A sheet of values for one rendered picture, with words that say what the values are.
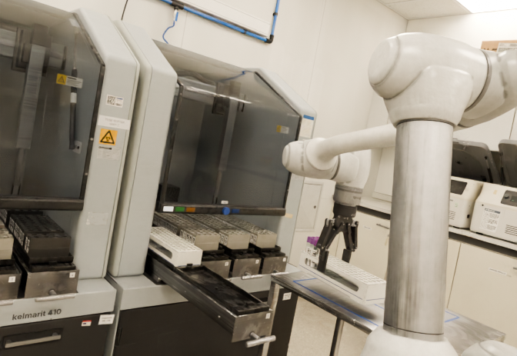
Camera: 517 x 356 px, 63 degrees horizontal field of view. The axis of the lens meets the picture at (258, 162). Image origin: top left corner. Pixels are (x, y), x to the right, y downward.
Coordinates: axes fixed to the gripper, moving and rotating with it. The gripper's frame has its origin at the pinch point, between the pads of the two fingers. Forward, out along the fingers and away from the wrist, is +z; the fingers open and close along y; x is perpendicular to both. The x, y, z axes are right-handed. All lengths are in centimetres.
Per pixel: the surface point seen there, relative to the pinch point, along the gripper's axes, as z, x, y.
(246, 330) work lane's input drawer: 14.9, -6.8, -36.2
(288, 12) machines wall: -133, 166, 84
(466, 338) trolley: 9.0, -37.2, 18.4
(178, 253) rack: 5, 28, -42
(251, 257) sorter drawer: 10.6, 37.0, -5.6
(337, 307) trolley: 9.2, -11.0, -7.2
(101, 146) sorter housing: -25, 40, -68
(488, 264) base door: 18, 37, 191
